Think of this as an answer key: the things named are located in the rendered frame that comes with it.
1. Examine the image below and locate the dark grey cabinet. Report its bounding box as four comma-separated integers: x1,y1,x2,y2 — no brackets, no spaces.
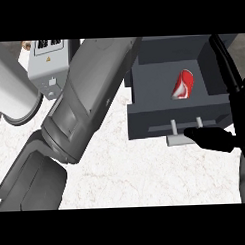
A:
123,32,242,99

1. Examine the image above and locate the dark grey drawer front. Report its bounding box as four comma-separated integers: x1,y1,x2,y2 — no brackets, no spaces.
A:
126,93,235,141

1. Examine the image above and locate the white cylinder with dark rim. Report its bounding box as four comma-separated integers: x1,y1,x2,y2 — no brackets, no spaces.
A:
0,39,46,128

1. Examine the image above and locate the grey appliance with label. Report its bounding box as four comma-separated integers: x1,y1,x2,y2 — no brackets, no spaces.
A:
26,38,84,102

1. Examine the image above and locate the pale grey drawer handle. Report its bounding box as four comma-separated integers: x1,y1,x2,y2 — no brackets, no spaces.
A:
165,117,205,147

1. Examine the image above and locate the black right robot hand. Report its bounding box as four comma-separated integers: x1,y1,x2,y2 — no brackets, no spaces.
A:
179,32,245,164

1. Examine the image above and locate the small brown object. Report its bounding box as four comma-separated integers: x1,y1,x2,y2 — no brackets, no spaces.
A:
21,40,33,52

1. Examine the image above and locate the dark grey drawer box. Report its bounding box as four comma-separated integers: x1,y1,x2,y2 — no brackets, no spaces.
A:
129,58,228,108

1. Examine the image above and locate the red and white can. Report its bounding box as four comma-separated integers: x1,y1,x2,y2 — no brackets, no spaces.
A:
169,68,197,101

